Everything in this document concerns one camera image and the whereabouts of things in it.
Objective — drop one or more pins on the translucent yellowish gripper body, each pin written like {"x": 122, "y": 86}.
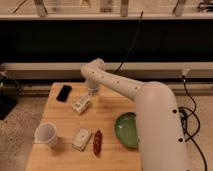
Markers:
{"x": 94, "y": 99}

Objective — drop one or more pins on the white plastic bottle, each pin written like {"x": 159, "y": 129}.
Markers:
{"x": 82, "y": 104}

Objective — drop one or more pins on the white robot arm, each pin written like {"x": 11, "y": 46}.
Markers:
{"x": 159, "y": 130}

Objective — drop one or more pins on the black smartphone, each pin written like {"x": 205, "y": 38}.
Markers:
{"x": 63, "y": 94}

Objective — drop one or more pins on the white rectangular box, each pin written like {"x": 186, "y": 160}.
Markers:
{"x": 81, "y": 139}

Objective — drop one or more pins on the green bowl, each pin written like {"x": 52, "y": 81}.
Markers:
{"x": 125, "y": 130}

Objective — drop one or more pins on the brown sausage toy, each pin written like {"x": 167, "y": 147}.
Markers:
{"x": 97, "y": 142}

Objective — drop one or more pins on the white plastic cup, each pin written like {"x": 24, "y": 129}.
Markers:
{"x": 46, "y": 133}

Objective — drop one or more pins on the black equipment at left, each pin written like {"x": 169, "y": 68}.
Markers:
{"x": 7, "y": 100}

